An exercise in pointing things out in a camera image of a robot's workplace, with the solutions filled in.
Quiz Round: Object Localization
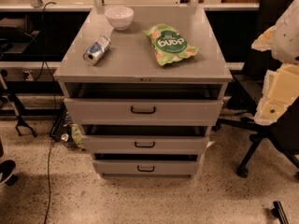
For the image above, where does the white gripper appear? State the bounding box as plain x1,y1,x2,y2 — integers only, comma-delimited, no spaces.
251,0,299,126

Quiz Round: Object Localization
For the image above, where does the grey drawer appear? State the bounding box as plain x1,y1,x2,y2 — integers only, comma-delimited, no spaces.
64,98,222,126
93,160,199,176
82,135,208,155

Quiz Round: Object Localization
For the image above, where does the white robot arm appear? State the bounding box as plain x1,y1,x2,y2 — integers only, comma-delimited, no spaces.
251,0,299,126

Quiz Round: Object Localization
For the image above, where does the grey drawer cabinet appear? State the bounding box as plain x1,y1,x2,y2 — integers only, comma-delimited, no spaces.
54,7,232,164

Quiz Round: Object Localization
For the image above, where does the grey top drawer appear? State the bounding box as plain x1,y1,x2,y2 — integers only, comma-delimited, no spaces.
64,98,222,126

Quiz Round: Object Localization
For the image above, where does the grey bottom drawer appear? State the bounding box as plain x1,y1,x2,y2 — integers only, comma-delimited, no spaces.
93,160,199,176

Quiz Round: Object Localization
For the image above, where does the black office chair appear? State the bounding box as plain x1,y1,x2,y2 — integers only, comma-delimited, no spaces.
217,0,299,178

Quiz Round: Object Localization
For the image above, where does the green chip bag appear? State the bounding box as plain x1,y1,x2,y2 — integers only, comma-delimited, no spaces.
144,23,200,66

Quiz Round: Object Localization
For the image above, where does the black bar bottom right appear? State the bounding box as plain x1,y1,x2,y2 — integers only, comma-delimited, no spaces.
271,201,289,224

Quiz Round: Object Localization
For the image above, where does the white bowl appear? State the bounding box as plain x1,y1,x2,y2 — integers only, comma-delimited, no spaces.
105,7,135,30

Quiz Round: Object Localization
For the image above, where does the blue silver soda can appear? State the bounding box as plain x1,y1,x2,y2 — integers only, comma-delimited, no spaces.
83,35,111,65

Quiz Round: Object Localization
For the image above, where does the floor clutter beside cabinet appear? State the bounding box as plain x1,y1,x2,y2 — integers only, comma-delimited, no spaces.
50,105,85,151

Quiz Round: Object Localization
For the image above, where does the white power outlet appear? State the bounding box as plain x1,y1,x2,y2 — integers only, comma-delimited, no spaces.
23,71,33,81

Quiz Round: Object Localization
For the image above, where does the black stand leg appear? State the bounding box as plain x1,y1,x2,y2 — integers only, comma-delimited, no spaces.
0,69,36,137

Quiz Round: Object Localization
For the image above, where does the black wheel base left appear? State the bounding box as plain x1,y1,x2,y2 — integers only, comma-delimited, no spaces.
0,160,18,186

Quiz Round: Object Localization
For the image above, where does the black floor cable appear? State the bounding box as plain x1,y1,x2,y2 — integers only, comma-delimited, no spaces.
32,1,59,224

